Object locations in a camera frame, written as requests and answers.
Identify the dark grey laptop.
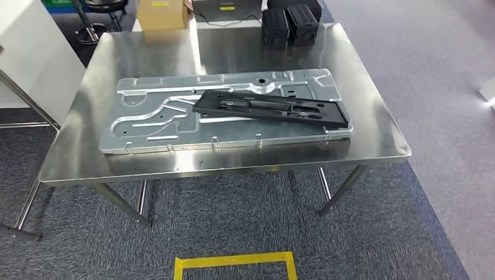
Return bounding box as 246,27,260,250
191,0,264,22

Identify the black laptop cable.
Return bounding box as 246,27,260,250
187,8,264,28

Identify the black round stool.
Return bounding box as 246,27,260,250
69,0,128,45

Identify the white cabinet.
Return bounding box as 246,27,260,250
0,0,86,127

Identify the green plastic crate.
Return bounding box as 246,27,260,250
40,0,74,9

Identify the brown cardboard box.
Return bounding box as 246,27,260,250
136,0,189,32

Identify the white panel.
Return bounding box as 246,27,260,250
479,77,495,107

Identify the black plastic frame part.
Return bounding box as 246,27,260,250
192,89,350,130

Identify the large stamped metal plate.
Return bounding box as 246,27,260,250
98,68,354,155

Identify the stainless steel workbench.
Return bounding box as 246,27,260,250
0,22,413,242

